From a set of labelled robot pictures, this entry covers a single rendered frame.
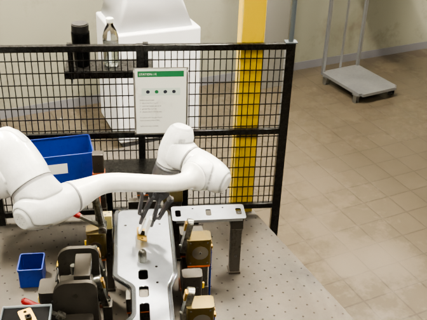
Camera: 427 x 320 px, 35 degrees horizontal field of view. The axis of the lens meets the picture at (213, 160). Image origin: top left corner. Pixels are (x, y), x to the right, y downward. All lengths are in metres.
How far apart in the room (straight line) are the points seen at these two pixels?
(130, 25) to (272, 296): 2.60
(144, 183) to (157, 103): 0.77
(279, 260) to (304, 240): 1.32
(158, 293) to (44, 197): 0.56
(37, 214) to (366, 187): 3.27
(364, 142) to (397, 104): 0.85
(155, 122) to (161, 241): 0.60
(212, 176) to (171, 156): 0.18
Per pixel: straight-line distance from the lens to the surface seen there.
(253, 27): 2.80
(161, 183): 2.14
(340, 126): 5.64
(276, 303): 2.72
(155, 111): 2.86
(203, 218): 2.63
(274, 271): 2.87
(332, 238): 4.30
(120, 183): 2.11
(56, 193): 1.98
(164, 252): 2.46
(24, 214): 1.94
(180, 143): 2.29
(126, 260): 2.43
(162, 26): 4.87
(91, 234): 2.48
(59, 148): 2.92
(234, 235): 2.72
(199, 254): 2.48
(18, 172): 1.97
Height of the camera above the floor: 2.51
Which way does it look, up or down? 30 degrees down
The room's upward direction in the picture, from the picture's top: 2 degrees clockwise
